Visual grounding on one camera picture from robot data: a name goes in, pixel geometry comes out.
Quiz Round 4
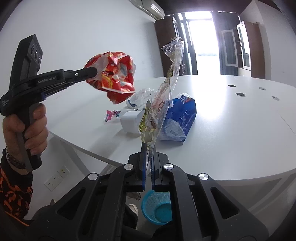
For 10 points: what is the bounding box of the blue plastic package bag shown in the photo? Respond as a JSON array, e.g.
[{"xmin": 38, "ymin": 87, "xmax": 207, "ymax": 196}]
[{"xmin": 158, "ymin": 93, "xmax": 197, "ymax": 142}]

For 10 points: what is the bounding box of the white wall power socket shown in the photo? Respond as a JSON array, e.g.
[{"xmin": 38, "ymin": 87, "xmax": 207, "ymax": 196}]
[{"xmin": 44, "ymin": 166, "xmax": 70, "ymax": 191}]

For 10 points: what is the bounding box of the dark brown door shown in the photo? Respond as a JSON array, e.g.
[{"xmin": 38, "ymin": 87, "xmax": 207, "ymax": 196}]
[{"xmin": 154, "ymin": 13, "xmax": 193, "ymax": 77}]

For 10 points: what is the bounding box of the white shoe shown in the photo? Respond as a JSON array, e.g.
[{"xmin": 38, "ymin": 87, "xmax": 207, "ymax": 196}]
[{"xmin": 128, "ymin": 203, "xmax": 139, "ymax": 217}]

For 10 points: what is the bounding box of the pink printed wrapper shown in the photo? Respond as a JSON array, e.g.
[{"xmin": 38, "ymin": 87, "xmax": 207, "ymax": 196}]
[{"xmin": 104, "ymin": 110, "xmax": 122, "ymax": 123}]

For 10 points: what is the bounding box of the person's left hand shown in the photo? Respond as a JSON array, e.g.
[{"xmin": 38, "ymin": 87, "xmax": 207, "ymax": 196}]
[{"xmin": 3, "ymin": 104, "xmax": 49, "ymax": 172}]

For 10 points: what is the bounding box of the white wall air conditioner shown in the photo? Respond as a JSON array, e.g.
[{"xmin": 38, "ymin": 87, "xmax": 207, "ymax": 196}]
[{"xmin": 129, "ymin": 0, "xmax": 165, "ymax": 20}]

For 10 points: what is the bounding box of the clear yellow snack bag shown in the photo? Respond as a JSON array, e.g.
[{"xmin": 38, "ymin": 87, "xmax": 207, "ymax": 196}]
[{"xmin": 139, "ymin": 39, "xmax": 184, "ymax": 153}]

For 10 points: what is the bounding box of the brown cabinet with glass door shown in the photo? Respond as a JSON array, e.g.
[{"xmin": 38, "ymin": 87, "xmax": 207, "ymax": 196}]
[{"xmin": 236, "ymin": 21, "xmax": 265, "ymax": 79}]

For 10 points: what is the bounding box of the blue mesh trash basket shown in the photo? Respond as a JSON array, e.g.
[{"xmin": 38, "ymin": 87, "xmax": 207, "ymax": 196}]
[{"xmin": 141, "ymin": 190, "xmax": 173, "ymax": 225}]

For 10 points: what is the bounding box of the white plastic bag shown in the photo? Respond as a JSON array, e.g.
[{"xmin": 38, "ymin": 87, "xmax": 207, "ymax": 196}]
[{"xmin": 125, "ymin": 88, "xmax": 157, "ymax": 110}]

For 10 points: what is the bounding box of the red snack wrapper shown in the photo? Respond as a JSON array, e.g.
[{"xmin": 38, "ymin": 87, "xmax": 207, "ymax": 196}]
[{"xmin": 84, "ymin": 51, "xmax": 135, "ymax": 104}]

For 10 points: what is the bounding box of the beaded wrist bracelet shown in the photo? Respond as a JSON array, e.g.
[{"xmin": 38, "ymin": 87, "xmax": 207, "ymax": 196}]
[{"xmin": 4, "ymin": 146, "xmax": 27, "ymax": 170}]

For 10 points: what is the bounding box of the orange black patterned sleeve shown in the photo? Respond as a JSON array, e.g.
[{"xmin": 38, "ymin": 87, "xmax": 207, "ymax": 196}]
[{"xmin": 1, "ymin": 149, "xmax": 33, "ymax": 228}]

